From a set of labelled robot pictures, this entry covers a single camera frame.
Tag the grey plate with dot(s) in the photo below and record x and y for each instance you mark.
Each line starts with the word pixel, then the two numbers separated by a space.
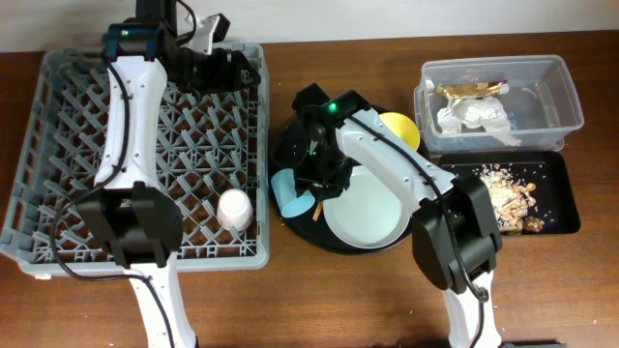
pixel 367 214

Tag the gold snack wrapper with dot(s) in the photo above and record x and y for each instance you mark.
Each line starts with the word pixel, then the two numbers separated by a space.
pixel 473 90

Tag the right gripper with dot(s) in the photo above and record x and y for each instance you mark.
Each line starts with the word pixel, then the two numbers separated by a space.
pixel 304 175

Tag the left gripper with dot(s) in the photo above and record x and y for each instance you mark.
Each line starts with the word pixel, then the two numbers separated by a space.
pixel 221 78

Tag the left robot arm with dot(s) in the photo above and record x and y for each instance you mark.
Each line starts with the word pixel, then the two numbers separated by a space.
pixel 131 217

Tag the clear plastic bin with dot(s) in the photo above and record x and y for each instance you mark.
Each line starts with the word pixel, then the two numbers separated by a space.
pixel 542 104

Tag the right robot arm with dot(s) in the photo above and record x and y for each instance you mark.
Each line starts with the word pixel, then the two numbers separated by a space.
pixel 454 230

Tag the round black tray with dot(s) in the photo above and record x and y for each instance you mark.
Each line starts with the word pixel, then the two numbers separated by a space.
pixel 287 153

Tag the wooden chopstick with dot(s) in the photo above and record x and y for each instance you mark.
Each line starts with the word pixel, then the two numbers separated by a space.
pixel 318 211

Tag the yellow bowl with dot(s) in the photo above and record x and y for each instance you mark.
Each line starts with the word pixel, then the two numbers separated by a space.
pixel 403 127

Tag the grey dishwasher rack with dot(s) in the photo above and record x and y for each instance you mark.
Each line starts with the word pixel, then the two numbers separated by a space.
pixel 206 145

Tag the black rectangular tray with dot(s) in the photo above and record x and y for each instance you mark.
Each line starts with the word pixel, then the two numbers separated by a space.
pixel 546 169

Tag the white napkin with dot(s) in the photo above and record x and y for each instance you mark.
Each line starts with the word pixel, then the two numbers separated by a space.
pixel 487 114

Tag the light blue cup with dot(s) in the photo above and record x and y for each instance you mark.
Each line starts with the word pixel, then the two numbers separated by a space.
pixel 290 202

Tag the pink cup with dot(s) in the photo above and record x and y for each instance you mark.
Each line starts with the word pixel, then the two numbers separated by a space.
pixel 234 210

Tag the food scraps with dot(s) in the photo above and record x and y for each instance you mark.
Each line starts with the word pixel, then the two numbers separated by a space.
pixel 514 205

